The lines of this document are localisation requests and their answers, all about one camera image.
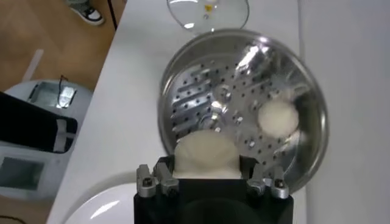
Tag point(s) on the white flat strip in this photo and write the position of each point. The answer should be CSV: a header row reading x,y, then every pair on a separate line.
x,y
33,65

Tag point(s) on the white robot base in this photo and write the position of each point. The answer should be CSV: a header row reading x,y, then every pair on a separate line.
x,y
30,176

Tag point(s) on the black white sneaker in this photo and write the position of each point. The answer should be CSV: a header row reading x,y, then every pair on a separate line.
x,y
88,13

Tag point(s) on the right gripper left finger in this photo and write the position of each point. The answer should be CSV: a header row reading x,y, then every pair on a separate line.
x,y
166,179

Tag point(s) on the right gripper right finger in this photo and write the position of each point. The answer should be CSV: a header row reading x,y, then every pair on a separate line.
x,y
259,179

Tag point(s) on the white steamed baozi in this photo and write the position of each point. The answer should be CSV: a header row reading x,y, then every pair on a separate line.
x,y
207,152
278,118

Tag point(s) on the stainless steel steamer basket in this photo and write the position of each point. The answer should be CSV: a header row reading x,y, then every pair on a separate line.
x,y
213,76

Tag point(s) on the white round plate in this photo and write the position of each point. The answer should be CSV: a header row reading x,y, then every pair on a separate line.
x,y
106,207

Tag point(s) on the black robot torso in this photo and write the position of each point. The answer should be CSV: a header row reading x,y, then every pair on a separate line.
x,y
27,124

